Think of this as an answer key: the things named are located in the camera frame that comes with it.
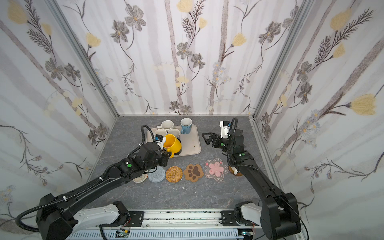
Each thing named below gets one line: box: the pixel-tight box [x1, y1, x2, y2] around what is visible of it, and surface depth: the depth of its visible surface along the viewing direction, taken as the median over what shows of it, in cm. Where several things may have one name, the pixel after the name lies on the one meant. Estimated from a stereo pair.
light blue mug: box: [180, 117, 193, 135], surface depth 106 cm
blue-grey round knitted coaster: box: [148, 165, 166, 183], surface depth 89 cm
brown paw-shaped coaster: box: [183, 164, 204, 183], surface depth 92 cm
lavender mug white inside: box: [167, 128, 181, 138], surface depth 103 cm
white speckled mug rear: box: [156, 120, 174, 132], surface depth 106 cm
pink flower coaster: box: [205, 158, 229, 182], surface depth 93 cm
